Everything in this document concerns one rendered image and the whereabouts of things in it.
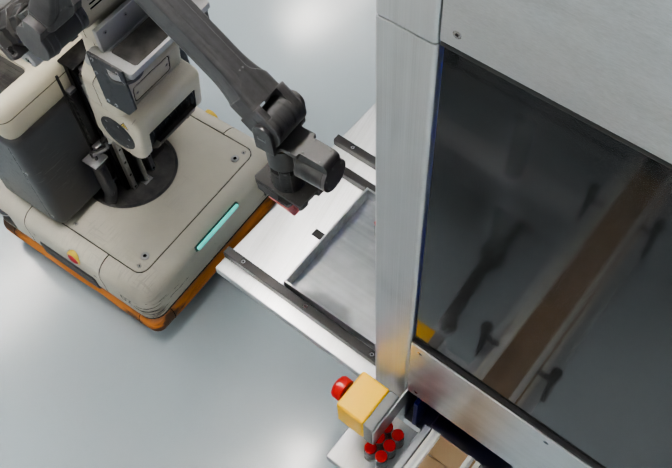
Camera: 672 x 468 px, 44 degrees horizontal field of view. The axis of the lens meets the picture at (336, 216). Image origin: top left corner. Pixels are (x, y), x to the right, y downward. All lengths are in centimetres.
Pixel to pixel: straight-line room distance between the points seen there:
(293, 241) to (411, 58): 97
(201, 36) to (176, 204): 130
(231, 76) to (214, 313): 146
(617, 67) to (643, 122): 5
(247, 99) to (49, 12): 43
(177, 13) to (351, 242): 63
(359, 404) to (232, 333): 125
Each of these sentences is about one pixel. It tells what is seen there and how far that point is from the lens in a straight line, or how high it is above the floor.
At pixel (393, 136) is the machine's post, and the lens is 82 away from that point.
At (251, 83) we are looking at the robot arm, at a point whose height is 139.
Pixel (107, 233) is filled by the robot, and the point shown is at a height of 28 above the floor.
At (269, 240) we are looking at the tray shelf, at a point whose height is 88.
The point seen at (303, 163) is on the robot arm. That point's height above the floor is 128.
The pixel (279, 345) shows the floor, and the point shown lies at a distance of 252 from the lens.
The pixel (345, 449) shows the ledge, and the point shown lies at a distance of 149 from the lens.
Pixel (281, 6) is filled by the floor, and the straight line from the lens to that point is 333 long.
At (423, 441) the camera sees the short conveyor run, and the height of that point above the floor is 93.
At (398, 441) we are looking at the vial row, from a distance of 145.
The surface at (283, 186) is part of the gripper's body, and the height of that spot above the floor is 119.
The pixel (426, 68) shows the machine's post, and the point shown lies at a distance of 72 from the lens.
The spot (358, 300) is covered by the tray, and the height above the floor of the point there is 88.
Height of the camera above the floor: 231
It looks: 58 degrees down
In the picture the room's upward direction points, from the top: 4 degrees counter-clockwise
